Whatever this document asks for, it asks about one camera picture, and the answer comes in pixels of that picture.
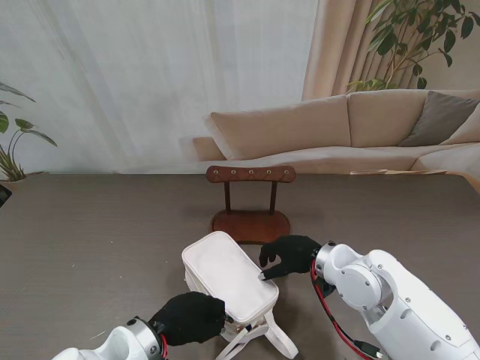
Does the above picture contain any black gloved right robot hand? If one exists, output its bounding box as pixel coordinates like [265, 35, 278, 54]
[258, 235, 323, 281]

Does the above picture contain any beige sofa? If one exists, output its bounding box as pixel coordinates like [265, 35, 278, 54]
[193, 88, 480, 181]

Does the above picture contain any cream white zipper bag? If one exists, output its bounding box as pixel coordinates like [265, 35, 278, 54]
[181, 231, 299, 360]

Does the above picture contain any grey sofa cushion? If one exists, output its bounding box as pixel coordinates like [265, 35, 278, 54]
[399, 90, 480, 147]

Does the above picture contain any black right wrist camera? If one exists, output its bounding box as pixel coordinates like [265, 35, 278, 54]
[318, 279, 339, 300]

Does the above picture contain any beige sofa cushion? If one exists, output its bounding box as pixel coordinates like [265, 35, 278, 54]
[440, 112, 480, 146]

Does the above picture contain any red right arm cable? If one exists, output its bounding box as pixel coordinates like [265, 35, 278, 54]
[310, 260, 376, 360]

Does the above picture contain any tall dark-leaf houseplant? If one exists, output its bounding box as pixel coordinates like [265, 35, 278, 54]
[346, 0, 480, 93]

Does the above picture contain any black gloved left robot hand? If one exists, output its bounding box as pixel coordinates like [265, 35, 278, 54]
[148, 292, 227, 348]

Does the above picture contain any white sheer curtain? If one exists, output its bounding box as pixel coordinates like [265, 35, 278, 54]
[0, 0, 320, 176]

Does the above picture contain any broad-leaf green houseplant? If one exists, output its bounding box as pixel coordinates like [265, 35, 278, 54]
[0, 82, 58, 181]

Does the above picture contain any brown wooden necklace stand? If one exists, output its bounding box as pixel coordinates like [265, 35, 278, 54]
[205, 165, 297, 245]

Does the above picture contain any beige pleated curtain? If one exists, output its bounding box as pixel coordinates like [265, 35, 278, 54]
[301, 0, 480, 101]

